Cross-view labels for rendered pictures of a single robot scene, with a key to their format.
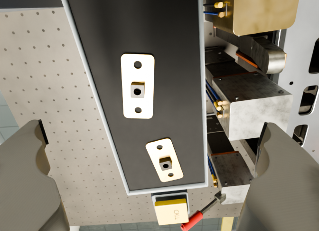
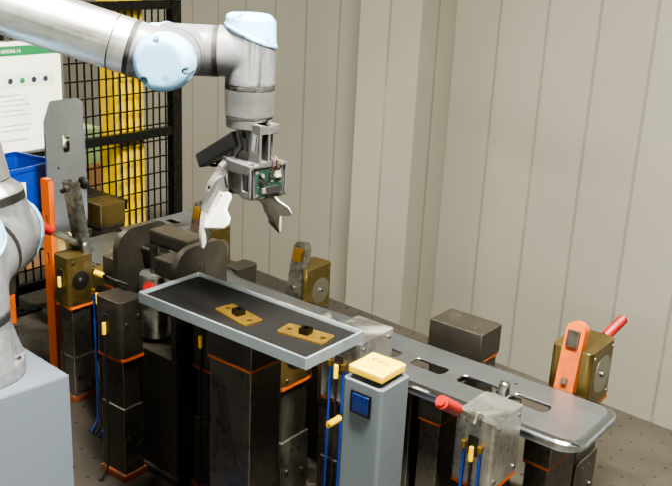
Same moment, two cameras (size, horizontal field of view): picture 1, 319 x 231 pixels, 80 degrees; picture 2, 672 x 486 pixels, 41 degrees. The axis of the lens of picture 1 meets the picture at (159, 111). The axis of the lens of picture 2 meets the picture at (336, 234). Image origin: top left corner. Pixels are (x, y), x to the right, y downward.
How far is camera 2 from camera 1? 1.47 m
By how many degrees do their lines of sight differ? 93
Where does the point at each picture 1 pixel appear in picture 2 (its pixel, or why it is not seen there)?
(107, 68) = (211, 315)
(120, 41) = (209, 307)
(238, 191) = (483, 405)
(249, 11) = not seen: hidden behind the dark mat
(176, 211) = (376, 359)
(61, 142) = not seen: outside the picture
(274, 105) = (355, 322)
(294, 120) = (444, 377)
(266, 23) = not seen: hidden behind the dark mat
